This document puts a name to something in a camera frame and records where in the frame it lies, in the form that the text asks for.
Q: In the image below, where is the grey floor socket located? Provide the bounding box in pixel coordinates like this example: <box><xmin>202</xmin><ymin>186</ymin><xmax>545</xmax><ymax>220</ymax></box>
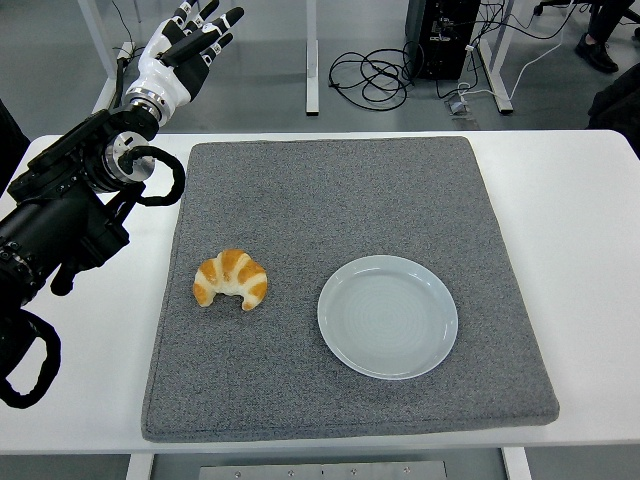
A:
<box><xmin>443</xmin><ymin>94</ymin><xmax>479</xmax><ymax>122</ymax></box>

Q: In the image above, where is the person's leg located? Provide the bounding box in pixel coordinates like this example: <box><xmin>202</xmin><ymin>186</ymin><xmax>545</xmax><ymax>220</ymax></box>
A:
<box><xmin>585</xmin><ymin>0</ymin><xmax>640</xmax><ymax>46</ymax></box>

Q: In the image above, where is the white cable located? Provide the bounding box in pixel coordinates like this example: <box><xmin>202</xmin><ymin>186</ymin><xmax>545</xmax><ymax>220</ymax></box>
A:
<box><xmin>457</xmin><ymin>14</ymin><xmax>571</xmax><ymax>101</ymax></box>

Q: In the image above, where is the golden croissant bread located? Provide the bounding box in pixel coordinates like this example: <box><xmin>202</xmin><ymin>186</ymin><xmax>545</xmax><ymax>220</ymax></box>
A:
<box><xmin>192</xmin><ymin>248</ymin><xmax>269</xmax><ymax>312</ymax></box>

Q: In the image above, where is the person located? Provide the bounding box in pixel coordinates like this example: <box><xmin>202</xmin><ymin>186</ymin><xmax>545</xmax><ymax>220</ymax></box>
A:
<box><xmin>0</xmin><ymin>97</ymin><xmax>32</xmax><ymax>197</ymax></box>

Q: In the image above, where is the black cloth object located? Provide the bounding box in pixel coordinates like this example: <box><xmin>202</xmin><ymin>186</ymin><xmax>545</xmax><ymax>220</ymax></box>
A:
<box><xmin>585</xmin><ymin>63</ymin><xmax>640</xmax><ymax>132</ymax></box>

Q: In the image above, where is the white desk leg frame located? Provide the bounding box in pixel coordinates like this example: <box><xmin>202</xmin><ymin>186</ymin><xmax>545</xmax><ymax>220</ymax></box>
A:
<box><xmin>477</xmin><ymin>0</ymin><xmax>515</xmax><ymax>115</ymax></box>
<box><xmin>304</xmin><ymin>0</ymin><xmax>320</xmax><ymax>117</ymax></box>
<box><xmin>77</xmin><ymin>0</ymin><xmax>126</xmax><ymax>120</ymax></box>

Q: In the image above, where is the pale grey round plate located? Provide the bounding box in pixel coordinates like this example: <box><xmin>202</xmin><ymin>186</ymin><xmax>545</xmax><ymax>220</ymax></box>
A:
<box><xmin>317</xmin><ymin>254</ymin><xmax>460</xmax><ymax>381</ymax></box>

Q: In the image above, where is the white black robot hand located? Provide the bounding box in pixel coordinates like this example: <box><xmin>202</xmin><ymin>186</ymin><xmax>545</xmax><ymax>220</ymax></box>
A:
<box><xmin>124</xmin><ymin>0</ymin><xmax>246</xmax><ymax>114</ymax></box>

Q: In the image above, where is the white power strip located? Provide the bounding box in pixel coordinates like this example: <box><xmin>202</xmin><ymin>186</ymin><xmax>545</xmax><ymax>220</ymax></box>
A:
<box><xmin>115</xmin><ymin>41</ymin><xmax>137</xmax><ymax>70</ymax></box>

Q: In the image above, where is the person's foot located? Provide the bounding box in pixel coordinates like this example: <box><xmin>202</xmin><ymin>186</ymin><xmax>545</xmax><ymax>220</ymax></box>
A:
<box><xmin>573</xmin><ymin>32</ymin><xmax>620</xmax><ymax>75</ymax></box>

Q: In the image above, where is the black computer tower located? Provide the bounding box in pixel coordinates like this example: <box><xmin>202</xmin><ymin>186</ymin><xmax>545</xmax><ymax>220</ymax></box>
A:
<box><xmin>403</xmin><ymin>0</ymin><xmax>482</xmax><ymax>82</ymax></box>

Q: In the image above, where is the black coiled cable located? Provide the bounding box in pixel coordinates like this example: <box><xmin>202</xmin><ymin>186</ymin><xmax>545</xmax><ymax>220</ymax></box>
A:
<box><xmin>327</xmin><ymin>42</ymin><xmax>416</xmax><ymax>110</ymax></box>

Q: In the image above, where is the grey metal plate with screws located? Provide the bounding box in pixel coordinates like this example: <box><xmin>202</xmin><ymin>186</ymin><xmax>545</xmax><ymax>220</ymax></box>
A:
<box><xmin>198</xmin><ymin>459</ymin><xmax>450</xmax><ymax>480</ymax></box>

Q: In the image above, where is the black chair base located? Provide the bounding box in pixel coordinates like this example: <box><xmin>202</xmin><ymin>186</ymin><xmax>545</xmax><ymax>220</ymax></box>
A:
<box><xmin>532</xmin><ymin>0</ymin><xmax>591</xmax><ymax>16</ymax></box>

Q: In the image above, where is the grey fabric mat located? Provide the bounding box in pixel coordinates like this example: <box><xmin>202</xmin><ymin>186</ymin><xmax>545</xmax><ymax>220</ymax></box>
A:
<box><xmin>140</xmin><ymin>135</ymin><xmax>561</xmax><ymax>444</ymax></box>

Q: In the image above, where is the white table leg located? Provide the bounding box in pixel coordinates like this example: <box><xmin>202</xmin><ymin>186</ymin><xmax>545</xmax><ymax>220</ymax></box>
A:
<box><xmin>124</xmin><ymin>452</ymin><xmax>155</xmax><ymax>480</ymax></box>
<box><xmin>501</xmin><ymin>446</ymin><xmax>532</xmax><ymax>480</ymax></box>

